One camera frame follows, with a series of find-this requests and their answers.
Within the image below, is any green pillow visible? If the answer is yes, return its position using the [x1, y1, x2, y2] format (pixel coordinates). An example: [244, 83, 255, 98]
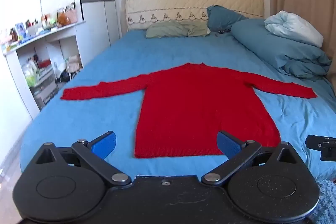
[146, 20, 210, 39]

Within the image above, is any dark blue pillow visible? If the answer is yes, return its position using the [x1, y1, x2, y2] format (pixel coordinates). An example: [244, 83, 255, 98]
[206, 5, 248, 33]

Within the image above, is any pale blue blanket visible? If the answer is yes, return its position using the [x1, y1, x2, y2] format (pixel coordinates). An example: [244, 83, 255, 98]
[265, 10, 324, 48]

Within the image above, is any blue rolled duvet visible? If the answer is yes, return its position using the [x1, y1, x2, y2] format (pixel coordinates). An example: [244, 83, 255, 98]
[230, 19, 332, 80]

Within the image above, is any white bag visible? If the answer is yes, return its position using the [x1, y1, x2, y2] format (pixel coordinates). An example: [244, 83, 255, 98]
[64, 55, 82, 73]

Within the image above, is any blue shaggy rug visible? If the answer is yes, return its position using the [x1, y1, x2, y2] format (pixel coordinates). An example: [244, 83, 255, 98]
[310, 179, 336, 224]

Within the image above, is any beige quilted headboard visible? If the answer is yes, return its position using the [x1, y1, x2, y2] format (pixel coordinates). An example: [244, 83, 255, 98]
[125, 0, 265, 31]

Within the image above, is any orange plush bear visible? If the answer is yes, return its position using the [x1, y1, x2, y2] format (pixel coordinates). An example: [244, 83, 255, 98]
[57, 13, 71, 28]

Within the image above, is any white and grey wardrobe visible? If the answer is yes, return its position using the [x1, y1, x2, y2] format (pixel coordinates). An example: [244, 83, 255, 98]
[78, 0, 124, 67]

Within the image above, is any pink storage basket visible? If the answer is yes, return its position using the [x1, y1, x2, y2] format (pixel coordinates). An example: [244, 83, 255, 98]
[64, 7, 78, 24]

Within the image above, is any bed with blue sheet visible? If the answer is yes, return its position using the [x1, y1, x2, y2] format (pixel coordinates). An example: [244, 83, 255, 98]
[20, 28, 336, 182]

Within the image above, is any white shelf unit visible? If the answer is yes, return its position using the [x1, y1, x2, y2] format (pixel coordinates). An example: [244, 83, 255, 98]
[0, 20, 87, 119]

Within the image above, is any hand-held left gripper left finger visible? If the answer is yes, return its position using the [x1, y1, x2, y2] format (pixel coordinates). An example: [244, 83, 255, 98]
[35, 131, 132, 186]

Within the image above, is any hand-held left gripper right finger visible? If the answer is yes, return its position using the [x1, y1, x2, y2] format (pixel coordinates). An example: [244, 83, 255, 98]
[201, 131, 302, 186]

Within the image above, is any red knit sweater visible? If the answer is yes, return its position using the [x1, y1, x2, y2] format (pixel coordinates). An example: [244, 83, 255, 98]
[61, 62, 318, 159]

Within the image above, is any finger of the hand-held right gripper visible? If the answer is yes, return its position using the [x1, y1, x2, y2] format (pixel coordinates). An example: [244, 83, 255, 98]
[306, 135, 336, 161]

